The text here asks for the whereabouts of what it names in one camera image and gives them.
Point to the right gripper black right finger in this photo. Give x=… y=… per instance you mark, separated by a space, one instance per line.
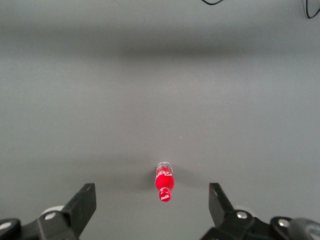
x=220 y=207

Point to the red cola bottle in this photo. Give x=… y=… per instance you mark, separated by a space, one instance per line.
x=164 y=182

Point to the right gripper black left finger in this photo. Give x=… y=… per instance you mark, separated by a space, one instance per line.
x=80 y=207

